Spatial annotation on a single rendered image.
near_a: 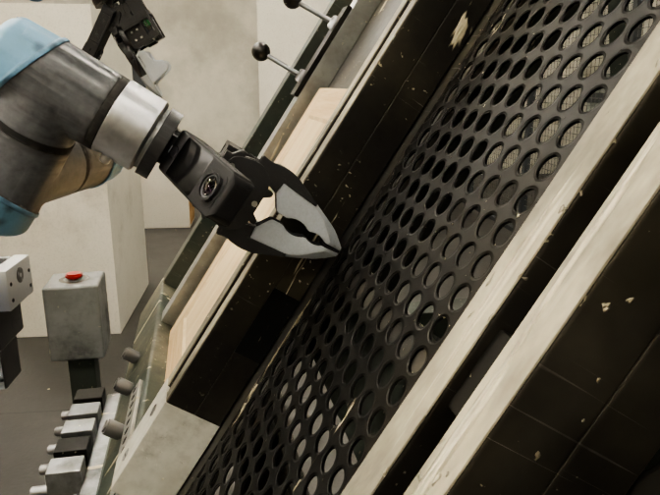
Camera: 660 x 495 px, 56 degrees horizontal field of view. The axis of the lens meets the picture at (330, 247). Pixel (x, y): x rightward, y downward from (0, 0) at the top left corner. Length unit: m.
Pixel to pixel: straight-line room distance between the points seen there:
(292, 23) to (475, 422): 4.71
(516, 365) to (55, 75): 0.47
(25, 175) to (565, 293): 0.50
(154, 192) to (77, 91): 5.64
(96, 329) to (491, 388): 1.34
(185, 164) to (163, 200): 5.65
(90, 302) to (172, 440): 0.80
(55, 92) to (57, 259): 3.10
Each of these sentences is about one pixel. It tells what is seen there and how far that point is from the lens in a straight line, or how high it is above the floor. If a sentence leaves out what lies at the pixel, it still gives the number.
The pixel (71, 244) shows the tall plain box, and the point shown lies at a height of 0.53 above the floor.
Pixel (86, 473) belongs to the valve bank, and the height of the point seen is 0.74.
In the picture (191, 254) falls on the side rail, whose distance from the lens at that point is 1.52.
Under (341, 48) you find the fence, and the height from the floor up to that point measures 1.44.
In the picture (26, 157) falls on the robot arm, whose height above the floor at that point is 1.31.
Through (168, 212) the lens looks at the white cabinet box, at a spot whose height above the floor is 0.15.
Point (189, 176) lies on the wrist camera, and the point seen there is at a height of 1.29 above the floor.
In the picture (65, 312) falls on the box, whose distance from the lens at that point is 1.53.
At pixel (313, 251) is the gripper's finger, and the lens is 0.62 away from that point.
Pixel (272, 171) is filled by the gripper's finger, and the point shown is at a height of 1.29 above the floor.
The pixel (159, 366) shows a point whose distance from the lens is 1.13.
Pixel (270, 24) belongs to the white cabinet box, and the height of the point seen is 1.80.
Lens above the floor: 1.37
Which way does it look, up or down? 15 degrees down
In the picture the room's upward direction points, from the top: straight up
